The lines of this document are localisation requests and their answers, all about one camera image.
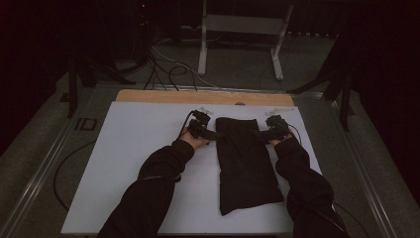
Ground white metal stand frame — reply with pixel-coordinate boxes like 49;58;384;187
197;0;295;82

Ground left hand-held gripper cable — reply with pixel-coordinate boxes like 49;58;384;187
177;110;196;141

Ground hand-held gripper cable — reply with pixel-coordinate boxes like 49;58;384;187
177;110;196;141
287;124;303;145

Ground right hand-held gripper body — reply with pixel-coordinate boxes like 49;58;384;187
264;106;297;143

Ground person's left hand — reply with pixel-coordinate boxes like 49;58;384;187
179;131;210;151

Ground person's right hand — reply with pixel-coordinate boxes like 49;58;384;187
268;131;294;148

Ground white floor cable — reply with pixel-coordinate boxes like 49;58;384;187
151;45;217;89

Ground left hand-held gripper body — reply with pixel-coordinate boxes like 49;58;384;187
187;106;215;140

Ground white table mat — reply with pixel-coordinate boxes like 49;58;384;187
60;101;323;236

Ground aluminium floor rail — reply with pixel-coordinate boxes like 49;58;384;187
330;98;399;238
0;115;82;238
145;83;325;99

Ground black shorts with blue print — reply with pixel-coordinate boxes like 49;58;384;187
215;116;285;216

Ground right hand-held gripper cable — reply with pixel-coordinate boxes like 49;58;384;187
287;124;303;145

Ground dark equipment with red light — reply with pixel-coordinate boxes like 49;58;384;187
112;0;155;63

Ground black tripod stand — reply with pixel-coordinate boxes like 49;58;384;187
286;33;357;132
65;56;137;119

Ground black floor cable bundle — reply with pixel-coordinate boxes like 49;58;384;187
143;46;199;92

